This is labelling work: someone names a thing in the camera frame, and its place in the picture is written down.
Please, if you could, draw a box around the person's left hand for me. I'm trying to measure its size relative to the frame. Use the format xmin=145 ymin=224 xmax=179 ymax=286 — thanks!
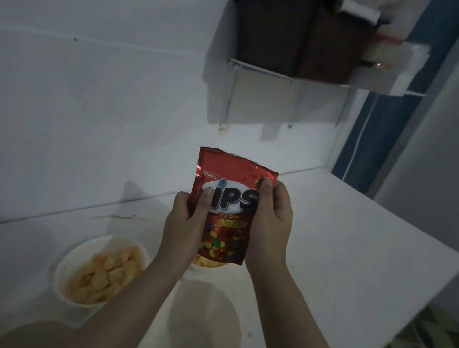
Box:
xmin=151 ymin=181 xmax=215 ymax=283

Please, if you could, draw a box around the person's right hand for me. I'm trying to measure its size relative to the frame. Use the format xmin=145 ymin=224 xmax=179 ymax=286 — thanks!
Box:
xmin=239 ymin=176 xmax=300 ymax=283

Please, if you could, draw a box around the pile of yellow crackers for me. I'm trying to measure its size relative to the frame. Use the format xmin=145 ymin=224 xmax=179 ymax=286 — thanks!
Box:
xmin=68 ymin=239 xmax=147 ymax=313
xmin=191 ymin=253 xmax=225 ymax=272

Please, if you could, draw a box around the small white bowl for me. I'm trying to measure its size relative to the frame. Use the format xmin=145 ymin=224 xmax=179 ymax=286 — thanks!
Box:
xmin=49 ymin=226 xmax=155 ymax=318
xmin=188 ymin=252 xmax=235 ymax=279

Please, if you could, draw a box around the red Nips candy packet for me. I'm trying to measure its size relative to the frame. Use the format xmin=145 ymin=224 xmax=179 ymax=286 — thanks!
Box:
xmin=180 ymin=145 xmax=281 ymax=270

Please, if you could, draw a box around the large white bowl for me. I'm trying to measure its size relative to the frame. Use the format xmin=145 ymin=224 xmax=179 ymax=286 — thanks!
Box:
xmin=137 ymin=271 xmax=250 ymax=348

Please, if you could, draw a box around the person's right forearm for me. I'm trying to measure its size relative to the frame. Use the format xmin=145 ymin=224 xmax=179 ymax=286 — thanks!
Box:
xmin=238 ymin=262 xmax=386 ymax=348

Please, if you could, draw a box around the person's left forearm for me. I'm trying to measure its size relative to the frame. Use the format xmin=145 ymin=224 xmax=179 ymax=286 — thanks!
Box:
xmin=0 ymin=234 xmax=186 ymax=348

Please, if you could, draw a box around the brown storage box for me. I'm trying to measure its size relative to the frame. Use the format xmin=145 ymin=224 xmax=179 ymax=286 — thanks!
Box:
xmin=222 ymin=0 xmax=384 ymax=90

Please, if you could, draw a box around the white cable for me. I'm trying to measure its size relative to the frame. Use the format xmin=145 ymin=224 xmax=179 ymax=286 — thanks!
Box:
xmin=341 ymin=92 xmax=377 ymax=183

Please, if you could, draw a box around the wooden wall shelf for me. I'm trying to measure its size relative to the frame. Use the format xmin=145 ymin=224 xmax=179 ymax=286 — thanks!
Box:
xmin=226 ymin=56 xmax=428 ymax=103

